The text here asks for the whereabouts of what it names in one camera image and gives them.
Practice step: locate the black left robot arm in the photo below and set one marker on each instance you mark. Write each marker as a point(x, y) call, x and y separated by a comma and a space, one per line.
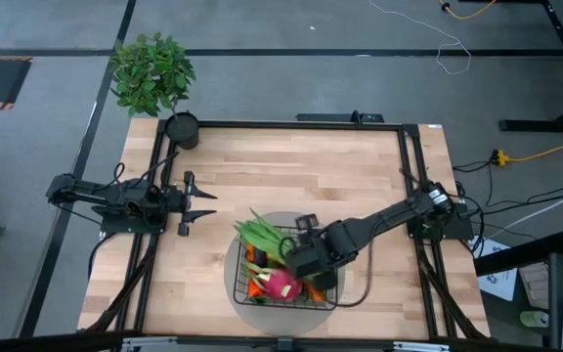
point(91, 193)

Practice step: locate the black desk frame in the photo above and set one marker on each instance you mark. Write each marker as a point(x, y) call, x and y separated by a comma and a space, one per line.
point(531, 125)

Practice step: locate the black table frame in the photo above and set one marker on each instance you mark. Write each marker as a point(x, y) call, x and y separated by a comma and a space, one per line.
point(286, 124)

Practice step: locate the potted green plant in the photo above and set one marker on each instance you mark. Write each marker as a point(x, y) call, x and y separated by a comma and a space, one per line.
point(152, 73)

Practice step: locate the white printed paper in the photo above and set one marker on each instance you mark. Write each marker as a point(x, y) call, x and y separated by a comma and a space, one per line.
point(499, 283)

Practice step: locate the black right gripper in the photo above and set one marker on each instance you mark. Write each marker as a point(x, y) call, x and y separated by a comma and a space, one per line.
point(311, 259)

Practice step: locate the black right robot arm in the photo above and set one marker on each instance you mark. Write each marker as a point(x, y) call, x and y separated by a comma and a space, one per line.
point(394, 212)

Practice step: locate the round grey mat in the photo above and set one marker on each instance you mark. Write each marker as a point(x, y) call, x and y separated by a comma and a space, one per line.
point(281, 322)

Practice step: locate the pink dragon fruit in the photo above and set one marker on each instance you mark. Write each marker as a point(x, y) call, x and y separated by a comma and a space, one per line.
point(281, 286)

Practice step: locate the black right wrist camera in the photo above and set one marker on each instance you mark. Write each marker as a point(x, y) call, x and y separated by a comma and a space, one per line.
point(307, 221)

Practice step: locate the pale green roll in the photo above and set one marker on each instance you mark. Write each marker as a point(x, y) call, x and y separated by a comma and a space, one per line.
point(533, 319)

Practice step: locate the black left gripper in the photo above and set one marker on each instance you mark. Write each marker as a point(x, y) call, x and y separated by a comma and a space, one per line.
point(176, 201)

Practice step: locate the beige pad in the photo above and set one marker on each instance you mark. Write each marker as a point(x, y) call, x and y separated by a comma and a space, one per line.
point(535, 283)

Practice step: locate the green husked corn cob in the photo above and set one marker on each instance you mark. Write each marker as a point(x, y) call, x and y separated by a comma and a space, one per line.
point(262, 234)

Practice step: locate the black desk beam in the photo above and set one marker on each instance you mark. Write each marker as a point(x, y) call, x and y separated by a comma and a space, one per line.
point(521, 254)

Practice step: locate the tangerine cluster with leaves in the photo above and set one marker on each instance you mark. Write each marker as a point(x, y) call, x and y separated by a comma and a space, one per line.
point(250, 251)
point(318, 294)

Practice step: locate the silver metal bracket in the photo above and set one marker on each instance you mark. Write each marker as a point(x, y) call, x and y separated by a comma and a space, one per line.
point(149, 342)
point(420, 347)

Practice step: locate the orange carrot with green top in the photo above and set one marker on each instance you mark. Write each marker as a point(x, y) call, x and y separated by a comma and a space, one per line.
point(256, 289)

